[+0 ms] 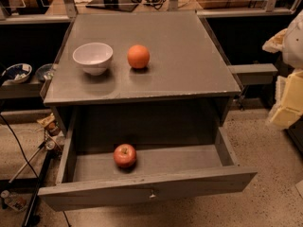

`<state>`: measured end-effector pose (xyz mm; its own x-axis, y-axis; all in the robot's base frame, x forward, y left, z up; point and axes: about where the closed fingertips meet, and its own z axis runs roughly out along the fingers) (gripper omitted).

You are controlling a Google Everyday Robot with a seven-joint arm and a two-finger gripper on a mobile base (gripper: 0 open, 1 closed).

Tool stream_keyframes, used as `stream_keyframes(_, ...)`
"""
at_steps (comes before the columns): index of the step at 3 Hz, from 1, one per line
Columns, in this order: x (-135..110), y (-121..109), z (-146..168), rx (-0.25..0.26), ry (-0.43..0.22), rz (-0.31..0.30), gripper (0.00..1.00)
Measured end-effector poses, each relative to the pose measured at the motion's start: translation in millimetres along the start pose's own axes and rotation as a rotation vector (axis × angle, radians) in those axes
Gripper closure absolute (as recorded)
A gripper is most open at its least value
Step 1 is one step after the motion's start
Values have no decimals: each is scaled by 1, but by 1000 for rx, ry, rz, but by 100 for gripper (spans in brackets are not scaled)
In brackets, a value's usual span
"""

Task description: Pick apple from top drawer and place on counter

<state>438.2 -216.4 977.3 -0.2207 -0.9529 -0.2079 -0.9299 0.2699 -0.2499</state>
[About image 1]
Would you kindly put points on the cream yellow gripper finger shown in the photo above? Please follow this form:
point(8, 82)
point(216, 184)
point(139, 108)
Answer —
point(289, 100)

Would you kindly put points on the red apple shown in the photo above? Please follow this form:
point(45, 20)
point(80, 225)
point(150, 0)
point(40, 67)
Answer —
point(125, 155)

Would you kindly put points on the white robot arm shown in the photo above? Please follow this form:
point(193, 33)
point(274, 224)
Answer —
point(289, 42)

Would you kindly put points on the small metal drawer knob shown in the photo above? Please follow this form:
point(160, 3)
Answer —
point(152, 195)

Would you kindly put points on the grey open drawer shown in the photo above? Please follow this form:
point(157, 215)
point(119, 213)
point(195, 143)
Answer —
point(181, 152)

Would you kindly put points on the grey side shelf block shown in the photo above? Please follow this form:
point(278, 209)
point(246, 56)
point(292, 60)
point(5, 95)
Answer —
point(253, 74)

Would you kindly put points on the grey wooden cabinet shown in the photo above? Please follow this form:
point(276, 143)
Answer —
point(184, 61)

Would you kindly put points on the orange fruit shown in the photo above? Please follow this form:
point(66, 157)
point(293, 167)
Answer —
point(138, 56)

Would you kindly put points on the white ceramic bowl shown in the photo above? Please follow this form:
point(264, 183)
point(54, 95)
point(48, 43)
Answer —
point(93, 58)

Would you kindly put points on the black monitor stand base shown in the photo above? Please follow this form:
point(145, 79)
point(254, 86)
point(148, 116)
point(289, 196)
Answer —
point(115, 5)

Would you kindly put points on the snack bag on floor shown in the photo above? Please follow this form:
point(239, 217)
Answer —
point(50, 124)

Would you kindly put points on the dark small bowl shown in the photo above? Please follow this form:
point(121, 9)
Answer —
point(45, 72)

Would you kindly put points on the black tripod leg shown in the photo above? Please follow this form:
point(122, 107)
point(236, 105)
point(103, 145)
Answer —
point(29, 216)

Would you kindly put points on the plastic bottle on floor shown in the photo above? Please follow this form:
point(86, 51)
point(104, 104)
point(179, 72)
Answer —
point(14, 200)

